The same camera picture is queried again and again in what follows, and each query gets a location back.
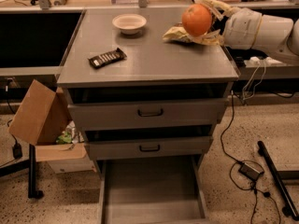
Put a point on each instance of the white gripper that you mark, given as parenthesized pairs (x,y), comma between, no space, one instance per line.
(242,26)

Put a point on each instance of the orange fruit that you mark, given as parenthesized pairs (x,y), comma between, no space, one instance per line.
(196,20)

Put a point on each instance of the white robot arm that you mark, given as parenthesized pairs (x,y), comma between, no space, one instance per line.
(277,37)

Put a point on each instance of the grey drawer cabinet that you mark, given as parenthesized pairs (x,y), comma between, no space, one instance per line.
(154,70)

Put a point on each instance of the grey top drawer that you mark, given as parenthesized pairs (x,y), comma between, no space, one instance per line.
(154,114)

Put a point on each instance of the grey bottom drawer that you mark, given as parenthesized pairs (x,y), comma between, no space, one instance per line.
(160,190)

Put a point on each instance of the yellow brown chip bag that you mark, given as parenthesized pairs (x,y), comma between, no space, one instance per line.
(177,33)

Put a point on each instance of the white plug adapter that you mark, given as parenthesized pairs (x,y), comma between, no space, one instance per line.
(254,59)

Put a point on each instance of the white power strip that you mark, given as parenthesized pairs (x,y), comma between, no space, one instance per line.
(270,61)

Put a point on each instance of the white paper bowl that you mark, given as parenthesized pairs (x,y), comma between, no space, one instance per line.
(129,24)

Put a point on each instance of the black snack bar wrapper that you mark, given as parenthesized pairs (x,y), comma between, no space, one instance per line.
(107,58)

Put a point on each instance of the black power adapter brick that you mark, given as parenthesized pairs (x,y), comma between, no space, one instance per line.
(250,172)

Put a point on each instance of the green snack packet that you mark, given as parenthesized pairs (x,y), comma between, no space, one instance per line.
(64,138)

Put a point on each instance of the brown cardboard box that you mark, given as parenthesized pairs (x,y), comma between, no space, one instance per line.
(41,117)

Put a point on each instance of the black table leg right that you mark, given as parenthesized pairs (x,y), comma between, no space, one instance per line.
(279,176)

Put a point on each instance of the black table leg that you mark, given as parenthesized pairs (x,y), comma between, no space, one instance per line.
(30,165)
(279,176)

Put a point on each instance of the black table leg left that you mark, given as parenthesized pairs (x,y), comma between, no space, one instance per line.
(30,165)

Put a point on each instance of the black plug adapter left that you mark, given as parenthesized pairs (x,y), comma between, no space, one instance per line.
(17,152)

